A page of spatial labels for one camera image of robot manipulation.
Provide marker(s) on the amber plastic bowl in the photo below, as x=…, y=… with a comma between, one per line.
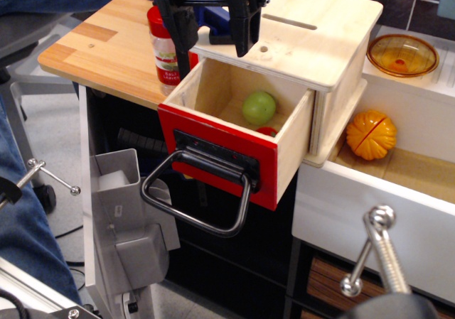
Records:
x=402, y=55

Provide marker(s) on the red lid spice jar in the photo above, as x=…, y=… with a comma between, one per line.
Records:
x=165, y=57

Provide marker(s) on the red front wooden drawer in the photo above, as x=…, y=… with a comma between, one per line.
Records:
x=207, y=104

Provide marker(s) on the light plywood box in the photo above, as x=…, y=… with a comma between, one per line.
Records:
x=320, y=44

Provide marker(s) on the orange toy pumpkin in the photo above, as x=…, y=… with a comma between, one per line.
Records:
x=371, y=135

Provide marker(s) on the green toy apple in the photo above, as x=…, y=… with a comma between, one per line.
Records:
x=259, y=108

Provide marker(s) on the white sink basin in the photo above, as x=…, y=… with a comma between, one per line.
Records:
x=416, y=179

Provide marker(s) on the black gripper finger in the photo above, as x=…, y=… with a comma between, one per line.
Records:
x=182, y=26
x=244, y=24

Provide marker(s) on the grey metal bracket mount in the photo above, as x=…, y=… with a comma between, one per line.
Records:
x=127, y=242

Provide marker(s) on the black caster wheel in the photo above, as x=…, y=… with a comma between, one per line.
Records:
x=46, y=196

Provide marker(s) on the black drawer pull handle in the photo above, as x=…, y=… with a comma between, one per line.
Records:
x=193, y=207

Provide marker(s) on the steel clamp screw right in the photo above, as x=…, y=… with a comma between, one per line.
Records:
x=378, y=221

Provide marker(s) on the blue bar clamp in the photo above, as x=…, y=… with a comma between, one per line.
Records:
x=217, y=19

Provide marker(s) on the red toy tomato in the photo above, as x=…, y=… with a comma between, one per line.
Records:
x=267, y=130

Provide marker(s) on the blue jeans leg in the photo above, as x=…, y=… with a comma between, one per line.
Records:
x=28, y=243

